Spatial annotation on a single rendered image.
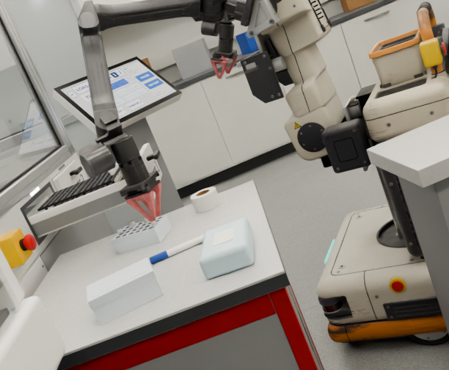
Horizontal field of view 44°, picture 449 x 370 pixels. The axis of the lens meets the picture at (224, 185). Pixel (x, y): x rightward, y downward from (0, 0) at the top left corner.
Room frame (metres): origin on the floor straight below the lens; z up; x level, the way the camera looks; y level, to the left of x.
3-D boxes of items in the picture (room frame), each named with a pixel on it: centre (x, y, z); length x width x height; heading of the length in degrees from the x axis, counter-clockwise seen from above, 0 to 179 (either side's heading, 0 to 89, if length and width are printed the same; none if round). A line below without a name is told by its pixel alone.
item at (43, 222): (1.61, 0.39, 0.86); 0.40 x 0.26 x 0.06; 86
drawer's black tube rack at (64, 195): (1.61, 0.39, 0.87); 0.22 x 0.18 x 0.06; 86
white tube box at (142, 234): (1.33, 0.23, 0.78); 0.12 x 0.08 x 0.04; 69
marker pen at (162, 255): (1.15, 0.14, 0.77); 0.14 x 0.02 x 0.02; 93
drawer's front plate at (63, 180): (1.93, 0.48, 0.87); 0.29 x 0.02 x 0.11; 176
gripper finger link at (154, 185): (1.30, 0.18, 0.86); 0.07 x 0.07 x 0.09; 69
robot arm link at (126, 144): (1.30, 0.19, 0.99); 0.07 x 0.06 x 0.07; 115
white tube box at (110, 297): (0.99, 0.25, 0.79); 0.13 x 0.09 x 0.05; 101
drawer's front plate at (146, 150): (1.60, 0.19, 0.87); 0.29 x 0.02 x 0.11; 176
